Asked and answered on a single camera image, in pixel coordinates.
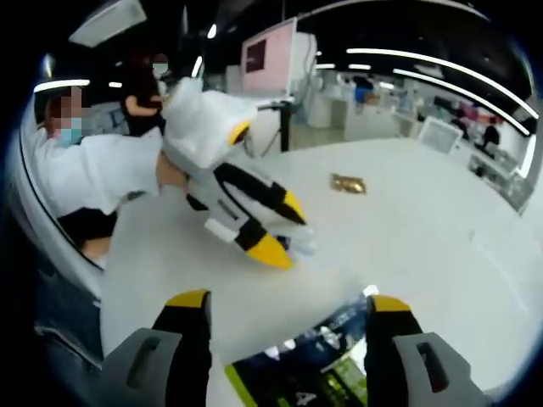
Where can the person's white shirt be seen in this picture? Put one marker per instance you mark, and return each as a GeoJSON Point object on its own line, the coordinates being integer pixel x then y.
{"type": "Point", "coordinates": [55, 169]}

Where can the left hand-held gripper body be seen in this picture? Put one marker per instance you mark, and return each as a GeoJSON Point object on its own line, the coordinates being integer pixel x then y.
{"type": "Point", "coordinates": [199, 127]}

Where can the person's left hand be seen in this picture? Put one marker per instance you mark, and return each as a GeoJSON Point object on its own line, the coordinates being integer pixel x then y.
{"type": "Point", "coordinates": [171, 174]}

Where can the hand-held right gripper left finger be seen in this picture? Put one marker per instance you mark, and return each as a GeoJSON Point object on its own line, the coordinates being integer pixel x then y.
{"type": "Point", "coordinates": [186, 339]}

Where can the gold skincare sachet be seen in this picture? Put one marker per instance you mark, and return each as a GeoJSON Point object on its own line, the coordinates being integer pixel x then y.
{"type": "Point", "coordinates": [348, 184]}

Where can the green black skincare sachet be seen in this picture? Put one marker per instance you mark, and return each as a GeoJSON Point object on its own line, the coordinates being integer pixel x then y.
{"type": "Point", "coordinates": [314, 339]}

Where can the white mesh office chair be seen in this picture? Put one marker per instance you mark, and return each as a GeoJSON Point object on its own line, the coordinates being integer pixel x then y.
{"type": "Point", "coordinates": [439, 135]}

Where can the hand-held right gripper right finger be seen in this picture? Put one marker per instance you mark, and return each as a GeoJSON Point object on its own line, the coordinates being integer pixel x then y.
{"type": "Point", "coordinates": [388, 339]}

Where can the small clear skincare sachet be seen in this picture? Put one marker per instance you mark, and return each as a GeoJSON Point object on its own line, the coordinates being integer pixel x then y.
{"type": "Point", "coordinates": [303, 246]}

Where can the person's dark jeans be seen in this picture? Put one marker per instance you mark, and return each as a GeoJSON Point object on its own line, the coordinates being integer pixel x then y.
{"type": "Point", "coordinates": [68, 305]}

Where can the white desk with black legs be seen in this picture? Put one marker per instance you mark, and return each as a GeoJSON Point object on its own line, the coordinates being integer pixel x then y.
{"type": "Point", "coordinates": [285, 127]}

